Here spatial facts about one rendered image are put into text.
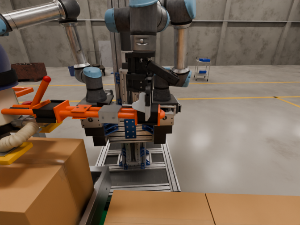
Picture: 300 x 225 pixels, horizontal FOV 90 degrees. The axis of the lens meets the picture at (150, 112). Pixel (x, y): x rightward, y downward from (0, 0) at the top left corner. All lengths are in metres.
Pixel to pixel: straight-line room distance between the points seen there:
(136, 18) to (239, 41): 12.71
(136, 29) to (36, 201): 0.64
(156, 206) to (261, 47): 13.61
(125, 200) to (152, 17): 0.97
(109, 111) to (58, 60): 12.02
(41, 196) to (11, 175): 0.18
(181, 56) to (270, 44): 13.57
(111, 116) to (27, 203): 0.39
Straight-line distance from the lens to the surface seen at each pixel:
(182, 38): 0.95
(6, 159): 0.67
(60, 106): 0.61
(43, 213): 0.76
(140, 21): 0.45
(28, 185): 0.76
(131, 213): 1.04
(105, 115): 0.53
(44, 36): 12.70
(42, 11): 1.06
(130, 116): 0.51
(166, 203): 1.07
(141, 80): 0.47
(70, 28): 1.23
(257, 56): 14.05
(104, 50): 11.15
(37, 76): 7.85
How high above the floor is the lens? 1.42
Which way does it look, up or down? 24 degrees down
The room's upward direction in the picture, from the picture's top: straight up
